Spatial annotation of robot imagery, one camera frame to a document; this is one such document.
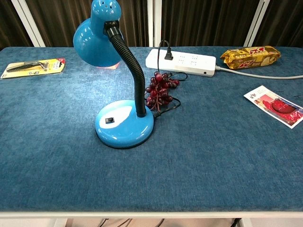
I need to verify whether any red and white packaged item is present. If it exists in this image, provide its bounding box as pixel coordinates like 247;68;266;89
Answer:
243;85;303;129

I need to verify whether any blue desk lamp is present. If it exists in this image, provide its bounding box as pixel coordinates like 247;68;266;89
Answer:
72;0;155;149

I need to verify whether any white frame post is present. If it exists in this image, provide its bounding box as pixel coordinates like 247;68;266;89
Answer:
147;0;163;47
10;0;46;47
243;0;271;47

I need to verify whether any black lamp power cord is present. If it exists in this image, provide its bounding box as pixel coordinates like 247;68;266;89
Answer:
144;39;188;117

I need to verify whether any dark red grape bunch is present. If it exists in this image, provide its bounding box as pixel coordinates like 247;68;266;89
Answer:
145;71;180;111

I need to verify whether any gold biscuit packet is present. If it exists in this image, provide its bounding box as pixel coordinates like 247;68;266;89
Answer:
220;45;281;70

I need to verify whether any blue table cloth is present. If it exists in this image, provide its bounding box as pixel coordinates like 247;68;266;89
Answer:
0;46;303;212

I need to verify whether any grey power strip cable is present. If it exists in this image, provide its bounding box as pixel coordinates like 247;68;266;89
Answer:
214;66;303;80

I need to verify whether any white power strip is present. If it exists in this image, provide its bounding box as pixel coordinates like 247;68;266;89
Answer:
145;48;217;78

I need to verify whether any dark brown curtain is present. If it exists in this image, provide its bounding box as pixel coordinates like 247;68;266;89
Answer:
0;0;303;49

